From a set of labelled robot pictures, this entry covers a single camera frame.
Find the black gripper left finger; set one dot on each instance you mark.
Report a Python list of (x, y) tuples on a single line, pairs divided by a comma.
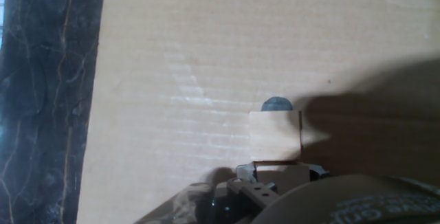
[(223, 203)]

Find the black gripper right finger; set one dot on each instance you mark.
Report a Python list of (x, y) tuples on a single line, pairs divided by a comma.
[(347, 203)]

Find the small wooden cube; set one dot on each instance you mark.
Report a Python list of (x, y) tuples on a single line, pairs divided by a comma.
[(275, 136), (283, 177)]

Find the black round mark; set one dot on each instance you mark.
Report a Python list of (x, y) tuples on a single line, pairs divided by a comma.
[(276, 104)]

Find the brown cardboard sheet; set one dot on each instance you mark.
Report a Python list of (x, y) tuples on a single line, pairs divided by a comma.
[(223, 45)]

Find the dark marble pattern mat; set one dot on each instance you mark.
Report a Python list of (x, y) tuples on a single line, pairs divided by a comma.
[(44, 114)]

